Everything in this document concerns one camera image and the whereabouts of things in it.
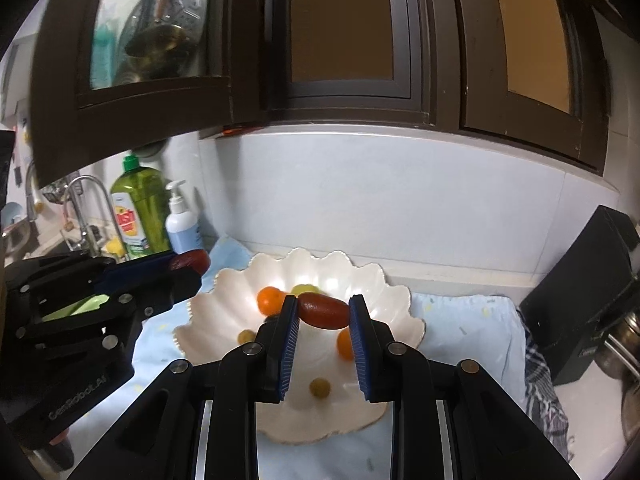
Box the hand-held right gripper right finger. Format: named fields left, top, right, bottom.
left=348, top=294, right=583, bottom=480

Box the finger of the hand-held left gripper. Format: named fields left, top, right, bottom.
left=4, top=252, right=177, bottom=332
left=21, top=268, right=202, bottom=352

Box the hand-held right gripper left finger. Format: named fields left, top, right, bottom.
left=67, top=295, right=301, bottom=480

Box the small red fruit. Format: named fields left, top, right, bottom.
left=167, top=249, right=212, bottom=277

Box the elongated red fruit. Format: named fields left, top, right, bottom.
left=298, top=294, right=351, bottom=331

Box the large mandarin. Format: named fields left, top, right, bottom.
left=257, top=286, right=288, bottom=317

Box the white scalloped bowl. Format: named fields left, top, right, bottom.
left=172, top=246, right=427, bottom=445

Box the small mandarin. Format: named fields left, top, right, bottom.
left=336, top=327, right=357, bottom=361

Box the gooseneck metal faucet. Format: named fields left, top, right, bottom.
left=62, top=175, right=125, bottom=261

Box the white blue pump bottle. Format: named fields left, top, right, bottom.
left=165, top=180, right=205, bottom=256

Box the green dish soap bottle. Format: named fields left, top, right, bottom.
left=110, top=154, right=173, bottom=261

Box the spring metal faucet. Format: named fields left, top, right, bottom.
left=25, top=160, right=101, bottom=256

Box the light blue cloth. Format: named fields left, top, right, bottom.
left=67, top=234, right=561, bottom=480

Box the metal bowl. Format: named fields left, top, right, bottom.
left=0, top=202, right=31, bottom=261

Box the black appliance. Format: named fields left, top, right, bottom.
left=519, top=205, right=640, bottom=386

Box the teal plastic package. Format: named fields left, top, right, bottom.
left=90, top=2, right=121, bottom=86

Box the metal colander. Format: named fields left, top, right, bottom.
left=117, top=0, right=208, bottom=83

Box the metal pot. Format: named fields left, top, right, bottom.
left=595, top=310, right=640, bottom=441

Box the dark brown wall cabinet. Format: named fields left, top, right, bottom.
left=30, top=0, right=613, bottom=188

